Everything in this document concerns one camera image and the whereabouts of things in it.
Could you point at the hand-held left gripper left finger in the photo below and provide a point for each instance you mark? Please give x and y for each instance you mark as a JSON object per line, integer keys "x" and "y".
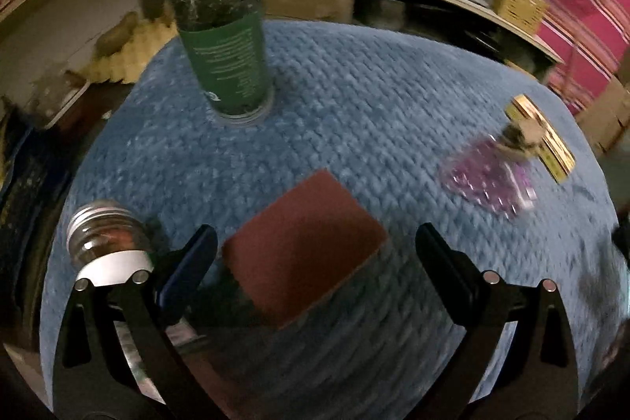
{"x": 189, "y": 267}

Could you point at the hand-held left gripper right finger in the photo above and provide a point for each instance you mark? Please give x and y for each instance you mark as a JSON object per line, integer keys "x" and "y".
{"x": 443, "y": 270}

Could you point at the purple packet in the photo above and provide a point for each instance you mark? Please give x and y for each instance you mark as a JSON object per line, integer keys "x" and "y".
{"x": 492, "y": 181}

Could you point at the dark red scouring pad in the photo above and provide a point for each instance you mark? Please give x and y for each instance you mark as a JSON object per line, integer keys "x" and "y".
{"x": 300, "y": 248}

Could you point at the clear jar with brown contents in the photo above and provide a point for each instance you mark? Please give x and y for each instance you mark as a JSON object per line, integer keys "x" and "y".
{"x": 108, "y": 238}

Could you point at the yellow printed box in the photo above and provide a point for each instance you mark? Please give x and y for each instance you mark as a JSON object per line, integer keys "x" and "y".
{"x": 546, "y": 139}

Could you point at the blue knitted blanket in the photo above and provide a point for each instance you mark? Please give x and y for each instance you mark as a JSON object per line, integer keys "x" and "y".
{"x": 344, "y": 129}

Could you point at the yellow egg carton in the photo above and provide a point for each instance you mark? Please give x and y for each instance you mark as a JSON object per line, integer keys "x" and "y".
{"x": 133, "y": 53}

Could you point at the stack of cardboard boxes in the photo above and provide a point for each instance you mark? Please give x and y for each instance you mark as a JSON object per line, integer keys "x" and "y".
{"x": 608, "y": 115}

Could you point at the green labelled glass jar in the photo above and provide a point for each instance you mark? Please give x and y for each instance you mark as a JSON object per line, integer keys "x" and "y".
{"x": 226, "y": 41}

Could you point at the low grey cabinet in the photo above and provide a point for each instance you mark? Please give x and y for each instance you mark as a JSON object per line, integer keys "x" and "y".
{"x": 443, "y": 11}

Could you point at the yellow utensil holder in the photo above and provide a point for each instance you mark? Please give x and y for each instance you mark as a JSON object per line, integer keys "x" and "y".
{"x": 521, "y": 2}

